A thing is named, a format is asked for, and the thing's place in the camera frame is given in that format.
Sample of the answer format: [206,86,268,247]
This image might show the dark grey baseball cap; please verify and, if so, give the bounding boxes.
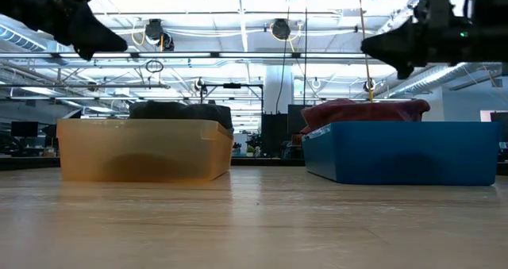
[129,100,234,130]

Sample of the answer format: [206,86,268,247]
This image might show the silver ventilation duct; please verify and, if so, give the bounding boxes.
[387,60,508,98]

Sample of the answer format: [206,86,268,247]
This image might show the long yellow cable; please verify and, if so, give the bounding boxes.
[356,0,375,103]

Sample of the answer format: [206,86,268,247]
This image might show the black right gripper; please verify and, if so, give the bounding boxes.
[360,0,485,79]

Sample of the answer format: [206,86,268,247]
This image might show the black monitor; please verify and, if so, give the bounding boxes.
[287,104,314,136]
[10,121,40,139]

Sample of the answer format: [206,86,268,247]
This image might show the orange plastic bin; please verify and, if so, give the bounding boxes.
[56,117,235,183]

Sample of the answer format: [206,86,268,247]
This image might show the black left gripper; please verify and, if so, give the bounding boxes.
[0,0,128,62]

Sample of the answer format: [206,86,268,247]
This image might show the black ceiling cord reel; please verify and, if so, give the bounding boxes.
[271,17,293,41]
[143,17,175,52]

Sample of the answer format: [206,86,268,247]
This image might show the black cabinet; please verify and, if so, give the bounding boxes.
[260,113,290,159]

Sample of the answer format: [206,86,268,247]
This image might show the long black cable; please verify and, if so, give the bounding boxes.
[302,0,309,106]

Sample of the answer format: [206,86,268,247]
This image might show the blue plastic bin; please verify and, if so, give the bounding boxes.
[301,120,502,186]

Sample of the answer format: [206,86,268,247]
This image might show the long ceiling light rail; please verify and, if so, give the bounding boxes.
[0,50,508,60]

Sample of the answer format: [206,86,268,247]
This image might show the maroon baseball cap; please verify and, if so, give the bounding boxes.
[300,98,432,135]

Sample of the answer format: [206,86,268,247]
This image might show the black metal stand frame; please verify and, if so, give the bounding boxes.
[199,82,265,127]

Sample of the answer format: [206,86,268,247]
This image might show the white building column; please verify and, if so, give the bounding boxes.
[264,64,295,115]

